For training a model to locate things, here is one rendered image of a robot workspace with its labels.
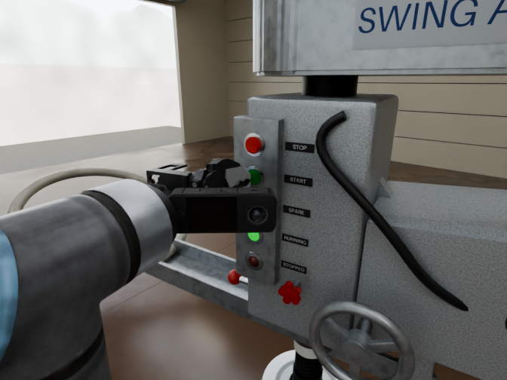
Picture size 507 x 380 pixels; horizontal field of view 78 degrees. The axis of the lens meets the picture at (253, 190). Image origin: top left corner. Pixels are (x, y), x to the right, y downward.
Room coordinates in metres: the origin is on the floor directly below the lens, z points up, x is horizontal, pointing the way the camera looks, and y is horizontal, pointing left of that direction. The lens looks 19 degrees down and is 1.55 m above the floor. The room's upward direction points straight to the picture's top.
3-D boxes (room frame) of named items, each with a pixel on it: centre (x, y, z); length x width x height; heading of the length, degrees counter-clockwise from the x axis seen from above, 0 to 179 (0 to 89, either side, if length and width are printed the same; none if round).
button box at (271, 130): (0.49, -0.01, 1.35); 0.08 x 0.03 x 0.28; 60
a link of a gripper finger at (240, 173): (0.44, 0.04, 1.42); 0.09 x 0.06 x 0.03; 154
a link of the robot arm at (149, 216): (0.27, 0.12, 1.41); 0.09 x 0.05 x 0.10; 64
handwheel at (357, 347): (0.39, -0.17, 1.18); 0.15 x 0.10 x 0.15; 60
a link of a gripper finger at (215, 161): (0.39, 0.04, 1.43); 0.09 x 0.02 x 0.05; 154
